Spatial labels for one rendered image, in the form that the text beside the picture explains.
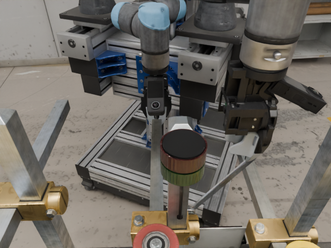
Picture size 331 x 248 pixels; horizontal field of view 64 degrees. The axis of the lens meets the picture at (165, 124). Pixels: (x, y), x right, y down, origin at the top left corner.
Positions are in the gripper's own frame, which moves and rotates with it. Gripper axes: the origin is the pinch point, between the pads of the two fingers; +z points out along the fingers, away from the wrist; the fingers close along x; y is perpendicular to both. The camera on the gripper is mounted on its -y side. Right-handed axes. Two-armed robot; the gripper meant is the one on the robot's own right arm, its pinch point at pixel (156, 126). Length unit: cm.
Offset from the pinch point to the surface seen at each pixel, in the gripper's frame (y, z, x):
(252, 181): -22.5, 0.4, -24.1
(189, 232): -38.2, -4.1, -6.5
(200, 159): -43, -29, -6
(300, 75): 186, 83, -152
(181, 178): -43, -26, -4
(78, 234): 11, 83, 44
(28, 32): 217, 45, 136
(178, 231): -37.9, -4.4, -4.2
